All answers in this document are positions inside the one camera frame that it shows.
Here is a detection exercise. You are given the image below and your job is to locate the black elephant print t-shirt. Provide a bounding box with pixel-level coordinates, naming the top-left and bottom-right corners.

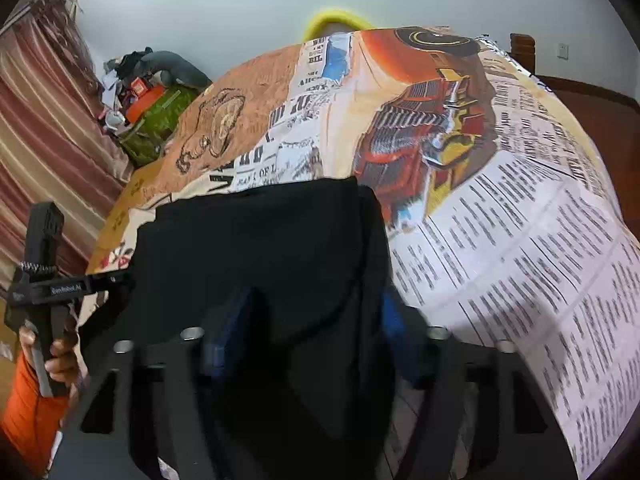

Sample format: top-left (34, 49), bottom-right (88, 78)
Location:
top-left (80, 178), bottom-right (396, 479)

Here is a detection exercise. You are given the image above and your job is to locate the orange sleeve forearm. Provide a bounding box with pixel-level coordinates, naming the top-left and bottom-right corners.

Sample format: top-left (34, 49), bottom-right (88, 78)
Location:
top-left (1, 356), bottom-right (70, 477)

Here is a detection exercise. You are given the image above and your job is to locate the person left hand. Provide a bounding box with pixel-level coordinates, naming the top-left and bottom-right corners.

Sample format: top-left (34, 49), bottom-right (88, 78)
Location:
top-left (18, 313), bottom-right (79, 389)

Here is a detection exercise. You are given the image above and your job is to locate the white cartoon print t-shirt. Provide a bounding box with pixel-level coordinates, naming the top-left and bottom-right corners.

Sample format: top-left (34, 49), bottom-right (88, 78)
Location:
top-left (96, 240), bottom-right (134, 272)

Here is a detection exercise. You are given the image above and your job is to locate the pink striped curtain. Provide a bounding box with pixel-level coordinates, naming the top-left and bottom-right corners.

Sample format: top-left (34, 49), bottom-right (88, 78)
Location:
top-left (1, 0), bottom-right (132, 289)

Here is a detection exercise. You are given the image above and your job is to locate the newspaper print bed blanket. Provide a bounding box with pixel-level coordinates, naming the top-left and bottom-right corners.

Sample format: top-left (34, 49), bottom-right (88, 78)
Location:
top-left (126, 27), bottom-right (639, 479)

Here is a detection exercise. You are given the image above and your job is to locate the green patterned storage box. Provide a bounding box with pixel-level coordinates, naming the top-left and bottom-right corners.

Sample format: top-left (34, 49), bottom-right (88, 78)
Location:
top-left (117, 84), bottom-right (200, 168)

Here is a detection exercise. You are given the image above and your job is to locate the orange box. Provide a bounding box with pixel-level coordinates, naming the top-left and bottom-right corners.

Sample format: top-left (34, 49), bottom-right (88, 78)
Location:
top-left (126, 84), bottom-right (165, 124)

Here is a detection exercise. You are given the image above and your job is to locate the yellow foam headboard arch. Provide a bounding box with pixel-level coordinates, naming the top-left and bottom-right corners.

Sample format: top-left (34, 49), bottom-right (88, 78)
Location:
top-left (302, 9), bottom-right (373, 42)

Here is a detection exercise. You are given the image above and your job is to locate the white wall socket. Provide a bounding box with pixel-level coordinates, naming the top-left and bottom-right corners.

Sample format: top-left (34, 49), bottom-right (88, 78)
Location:
top-left (556, 44), bottom-right (570, 61)

